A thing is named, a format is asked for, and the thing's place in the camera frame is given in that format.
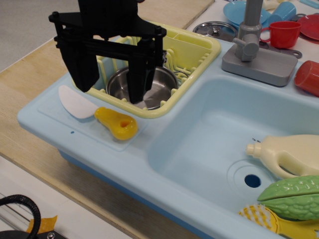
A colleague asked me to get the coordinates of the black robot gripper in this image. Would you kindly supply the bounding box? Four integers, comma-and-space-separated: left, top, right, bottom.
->
49, 0, 166, 104

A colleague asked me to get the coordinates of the toy knife yellow handle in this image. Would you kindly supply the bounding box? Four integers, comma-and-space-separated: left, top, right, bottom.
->
58, 85, 139, 141

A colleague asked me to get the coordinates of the stainless steel pot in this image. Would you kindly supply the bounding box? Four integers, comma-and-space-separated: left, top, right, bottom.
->
106, 67, 178, 110

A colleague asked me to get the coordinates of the steel pot lid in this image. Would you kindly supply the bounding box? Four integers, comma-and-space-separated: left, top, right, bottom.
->
193, 21, 238, 42

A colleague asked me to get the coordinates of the yellow dish rack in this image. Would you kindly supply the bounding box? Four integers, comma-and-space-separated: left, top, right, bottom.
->
86, 24, 221, 119

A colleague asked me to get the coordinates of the light blue toy sink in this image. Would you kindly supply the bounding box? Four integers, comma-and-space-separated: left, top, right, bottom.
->
17, 40, 319, 239

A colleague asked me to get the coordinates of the grey toy faucet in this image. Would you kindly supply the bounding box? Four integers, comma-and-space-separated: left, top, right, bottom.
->
221, 0, 298, 87

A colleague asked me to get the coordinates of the blue toy plate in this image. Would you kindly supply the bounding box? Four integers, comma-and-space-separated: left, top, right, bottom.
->
223, 1, 271, 28

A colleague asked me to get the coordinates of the grey toy utensil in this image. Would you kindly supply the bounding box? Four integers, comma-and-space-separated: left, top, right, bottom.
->
259, 41, 303, 59

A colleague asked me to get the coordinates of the yellow tape piece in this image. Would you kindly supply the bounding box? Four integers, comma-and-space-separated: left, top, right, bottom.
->
26, 215, 58, 234

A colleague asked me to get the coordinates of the red toy mug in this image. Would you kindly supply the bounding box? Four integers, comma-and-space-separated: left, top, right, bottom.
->
260, 21, 301, 49

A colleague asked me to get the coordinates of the blue toy cup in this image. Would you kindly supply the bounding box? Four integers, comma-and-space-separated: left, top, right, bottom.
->
268, 1, 297, 24

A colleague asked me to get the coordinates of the red toy cup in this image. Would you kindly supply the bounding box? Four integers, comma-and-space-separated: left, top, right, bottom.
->
294, 60, 319, 97

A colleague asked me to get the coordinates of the red toy plate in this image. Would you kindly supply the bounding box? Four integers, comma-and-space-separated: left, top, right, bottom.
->
297, 14, 319, 40

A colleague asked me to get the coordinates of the cream toy detergent bottle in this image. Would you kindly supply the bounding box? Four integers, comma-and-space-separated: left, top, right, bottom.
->
246, 134, 319, 179

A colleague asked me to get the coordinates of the yellow dish brush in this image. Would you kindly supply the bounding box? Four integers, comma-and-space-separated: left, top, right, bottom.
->
239, 204, 319, 239

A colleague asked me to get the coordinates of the green toy bitter gourd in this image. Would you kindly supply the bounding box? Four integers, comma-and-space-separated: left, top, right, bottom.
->
257, 175, 319, 221

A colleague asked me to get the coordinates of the black cable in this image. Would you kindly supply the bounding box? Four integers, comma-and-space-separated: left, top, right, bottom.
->
0, 194, 41, 239

